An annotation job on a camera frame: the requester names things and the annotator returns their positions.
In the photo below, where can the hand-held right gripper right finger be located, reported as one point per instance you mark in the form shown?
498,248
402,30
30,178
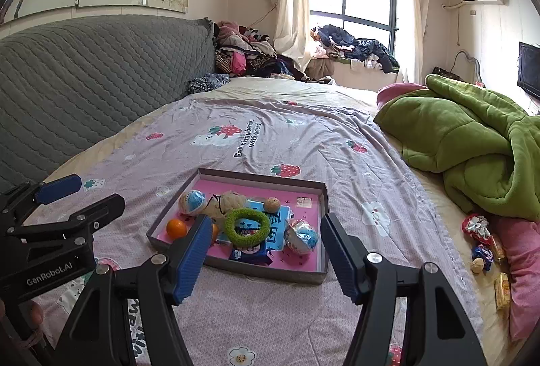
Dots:
341,260

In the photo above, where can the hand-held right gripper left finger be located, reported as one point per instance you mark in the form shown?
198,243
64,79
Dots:
194,260

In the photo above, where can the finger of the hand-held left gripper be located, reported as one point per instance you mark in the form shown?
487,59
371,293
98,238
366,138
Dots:
59,189
84,218

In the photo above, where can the orange mandarin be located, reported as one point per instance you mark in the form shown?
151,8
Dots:
215,233
176,229

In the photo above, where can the blue plastic surprise egg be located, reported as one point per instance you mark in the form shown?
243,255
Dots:
192,202
301,235

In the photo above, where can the green fuzzy hair scrunchie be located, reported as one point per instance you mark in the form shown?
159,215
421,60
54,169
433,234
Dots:
232,229

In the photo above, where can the blue cookie packet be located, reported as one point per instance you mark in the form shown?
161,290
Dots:
249,254

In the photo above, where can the grey cardboard box tray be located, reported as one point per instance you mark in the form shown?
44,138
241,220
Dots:
261,273

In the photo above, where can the cream mesh bath pouf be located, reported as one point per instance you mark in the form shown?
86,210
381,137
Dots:
230,201

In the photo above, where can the walnut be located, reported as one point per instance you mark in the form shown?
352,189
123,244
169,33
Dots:
272,204

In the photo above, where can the person's left hand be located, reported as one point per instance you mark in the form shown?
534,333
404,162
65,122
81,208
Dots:
36,313

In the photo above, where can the pink wrist band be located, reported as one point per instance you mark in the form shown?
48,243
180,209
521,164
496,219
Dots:
29,340

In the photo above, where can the grey quilted headboard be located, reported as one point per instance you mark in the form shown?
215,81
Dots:
84,87

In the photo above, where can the printed strawberry bear bedsheet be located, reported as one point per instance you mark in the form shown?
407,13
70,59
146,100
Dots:
295,130

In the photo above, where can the red and white snack packet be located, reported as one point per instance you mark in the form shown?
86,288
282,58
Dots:
476,227

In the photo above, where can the blue snack packet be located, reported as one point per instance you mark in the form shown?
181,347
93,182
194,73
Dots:
484,253

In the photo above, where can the orange snack packet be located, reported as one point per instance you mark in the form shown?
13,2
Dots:
498,248

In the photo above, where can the yellow snack packet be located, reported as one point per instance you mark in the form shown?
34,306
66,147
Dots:
503,290

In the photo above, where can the green fleece blanket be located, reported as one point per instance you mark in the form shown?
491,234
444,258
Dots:
455,130

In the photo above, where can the small pink pillow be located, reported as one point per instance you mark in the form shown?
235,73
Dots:
394,92

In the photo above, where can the dark patterned cloth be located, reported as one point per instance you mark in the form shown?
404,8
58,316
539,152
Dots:
206,82

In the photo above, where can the large pink pillow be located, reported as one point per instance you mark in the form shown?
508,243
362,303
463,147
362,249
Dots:
523,265

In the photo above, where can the black bag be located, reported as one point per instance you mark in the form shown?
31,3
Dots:
447,74

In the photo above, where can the dark clothes on windowsill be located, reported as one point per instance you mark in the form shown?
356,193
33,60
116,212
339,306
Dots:
354,45

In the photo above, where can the pile of mixed clothes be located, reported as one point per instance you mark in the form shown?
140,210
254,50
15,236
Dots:
249,49

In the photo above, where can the black flat television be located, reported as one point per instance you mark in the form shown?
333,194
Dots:
529,68

